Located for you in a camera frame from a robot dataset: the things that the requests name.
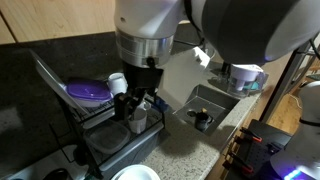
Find small white bowl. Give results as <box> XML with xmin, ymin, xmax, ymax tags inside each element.
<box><xmin>120</xmin><ymin>167</ymin><xmax>153</xmax><ymax>180</ymax></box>

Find stainless steel sink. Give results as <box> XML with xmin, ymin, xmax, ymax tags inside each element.
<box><xmin>172</xmin><ymin>83</ymin><xmax>241</xmax><ymax>137</ymax></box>

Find white water filter pitcher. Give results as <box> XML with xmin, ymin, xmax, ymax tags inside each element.
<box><xmin>227</xmin><ymin>63</ymin><xmax>268</xmax><ymax>98</ymax></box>

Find black base plate with clamps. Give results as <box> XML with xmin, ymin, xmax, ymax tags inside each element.
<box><xmin>221</xmin><ymin>119</ymin><xmax>294</xmax><ymax>178</ymax></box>

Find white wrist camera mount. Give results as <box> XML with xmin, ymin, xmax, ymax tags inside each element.
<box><xmin>157</xmin><ymin>45</ymin><xmax>212</xmax><ymax>112</ymax></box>

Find plain white mug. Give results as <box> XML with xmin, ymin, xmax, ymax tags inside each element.
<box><xmin>127</xmin><ymin>105</ymin><xmax>148</xmax><ymax>135</ymax></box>

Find large white plate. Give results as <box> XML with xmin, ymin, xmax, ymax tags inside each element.
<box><xmin>28</xmin><ymin>49</ymin><xmax>89</xmax><ymax>116</ymax></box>

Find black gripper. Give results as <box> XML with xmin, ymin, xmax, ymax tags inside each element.
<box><xmin>113</xmin><ymin>60</ymin><xmax>165</xmax><ymax>123</ymax></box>

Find clear plastic container lid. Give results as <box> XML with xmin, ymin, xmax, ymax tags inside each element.
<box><xmin>83</xmin><ymin>119</ymin><xmax>132</xmax><ymax>155</ymax></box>

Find white saucer plate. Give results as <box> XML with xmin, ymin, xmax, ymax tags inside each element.
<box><xmin>110</xmin><ymin>164</ymin><xmax>162</xmax><ymax>180</ymax></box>

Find white flat tray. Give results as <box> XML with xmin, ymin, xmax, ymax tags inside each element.
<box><xmin>6</xmin><ymin>144</ymin><xmax>88</xmax><ymax>180</ymax></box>

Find black wire dish rack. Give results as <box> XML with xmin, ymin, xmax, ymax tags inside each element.
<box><xmin>48</xmin><ymin>71</ymin><xmax>168</xmax><ymax>179</ymax></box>

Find wooden wall cabinets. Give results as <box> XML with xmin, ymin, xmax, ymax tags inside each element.
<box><xmin>0</xmin><ymin>0</ymin><xmax>118</xmax><ymax>46</ymax></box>

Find white mug with black print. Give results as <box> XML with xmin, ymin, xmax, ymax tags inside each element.
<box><xmin>107</xmin><ymin>72</ymin><xmax>129</xmax><ymax>98</ymax></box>

